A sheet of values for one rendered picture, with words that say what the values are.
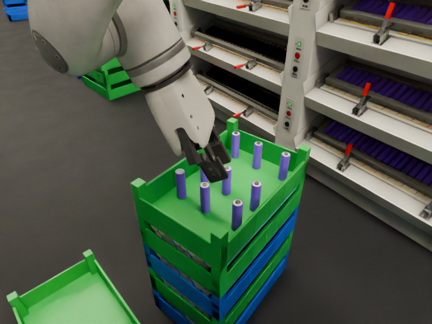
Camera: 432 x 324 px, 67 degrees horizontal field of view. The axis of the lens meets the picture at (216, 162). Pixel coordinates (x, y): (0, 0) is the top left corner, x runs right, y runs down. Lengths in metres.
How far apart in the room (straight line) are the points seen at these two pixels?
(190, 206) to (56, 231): 0.59
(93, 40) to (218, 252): 0.33
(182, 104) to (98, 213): 0.77
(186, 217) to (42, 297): 0.49
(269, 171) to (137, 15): 0.45
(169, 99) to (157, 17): 0.09
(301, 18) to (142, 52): 0.72
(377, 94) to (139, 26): 0.79
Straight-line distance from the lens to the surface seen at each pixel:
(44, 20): 0.34
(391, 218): 1.15
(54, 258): 1.06
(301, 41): 1.06
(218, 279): 0.56
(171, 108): 0.41
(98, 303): 0.93
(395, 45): 0.95
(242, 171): 0.72
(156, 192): 0.64
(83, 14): 0.31
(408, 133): 0.98
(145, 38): 0.40
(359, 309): 0.94
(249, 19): 1.22
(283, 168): 0.68
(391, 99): 1.04
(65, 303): 0.95
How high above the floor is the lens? 0.77
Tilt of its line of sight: 37 degrees down
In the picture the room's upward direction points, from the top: straight up
